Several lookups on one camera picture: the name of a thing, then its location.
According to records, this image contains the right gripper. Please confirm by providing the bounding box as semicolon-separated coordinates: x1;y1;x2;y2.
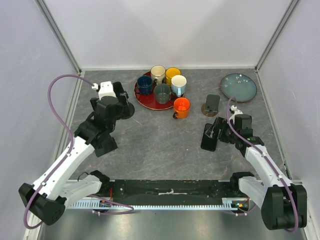
204;116;239;145

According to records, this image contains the black phone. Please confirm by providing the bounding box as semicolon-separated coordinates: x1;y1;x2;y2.
200;123;217;152

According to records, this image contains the black round-base phone stand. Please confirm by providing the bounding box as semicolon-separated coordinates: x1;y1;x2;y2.
113;81;135;120

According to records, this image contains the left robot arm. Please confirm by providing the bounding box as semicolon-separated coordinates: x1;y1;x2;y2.
18;94;129;226

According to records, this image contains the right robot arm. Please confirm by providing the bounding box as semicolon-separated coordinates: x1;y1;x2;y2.
200;112;307;232

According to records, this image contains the black angled phone stand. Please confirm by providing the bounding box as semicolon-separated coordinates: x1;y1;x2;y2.
94;133;118;157

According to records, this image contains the orange mug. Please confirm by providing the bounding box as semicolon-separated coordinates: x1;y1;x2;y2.
172;97;191;119

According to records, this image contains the blue ceramic plate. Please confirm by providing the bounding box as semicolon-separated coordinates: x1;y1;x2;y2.
220;73;258;103

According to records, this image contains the light blue white mug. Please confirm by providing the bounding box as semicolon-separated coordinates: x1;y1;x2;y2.
171;75;187;98

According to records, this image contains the grey glass mug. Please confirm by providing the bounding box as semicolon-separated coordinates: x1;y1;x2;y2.
154;83;176;105

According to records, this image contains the red round tray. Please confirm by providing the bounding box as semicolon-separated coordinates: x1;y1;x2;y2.
134;82;178;111

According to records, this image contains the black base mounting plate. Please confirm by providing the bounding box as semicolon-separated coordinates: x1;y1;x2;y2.
98;179;248;206

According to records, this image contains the yellow mug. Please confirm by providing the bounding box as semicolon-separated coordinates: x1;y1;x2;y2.
164;67;181;86

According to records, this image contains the cream mug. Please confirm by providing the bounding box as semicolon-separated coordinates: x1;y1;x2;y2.
150;65;166;85

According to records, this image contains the dark blue mug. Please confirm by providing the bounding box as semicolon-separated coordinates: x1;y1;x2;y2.
134;75;153;96

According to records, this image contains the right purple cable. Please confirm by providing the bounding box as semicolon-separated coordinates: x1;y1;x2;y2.
226;96;305;233

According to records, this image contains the slotted cable duct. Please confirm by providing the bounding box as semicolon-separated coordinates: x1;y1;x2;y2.
68;198;238;211

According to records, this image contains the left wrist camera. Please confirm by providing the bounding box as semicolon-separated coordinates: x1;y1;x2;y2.
91;81;116;100

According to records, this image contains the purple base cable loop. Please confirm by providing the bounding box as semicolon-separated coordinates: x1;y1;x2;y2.
91;196;136;216

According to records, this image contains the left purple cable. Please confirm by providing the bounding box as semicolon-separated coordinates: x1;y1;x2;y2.
23;74;98;230

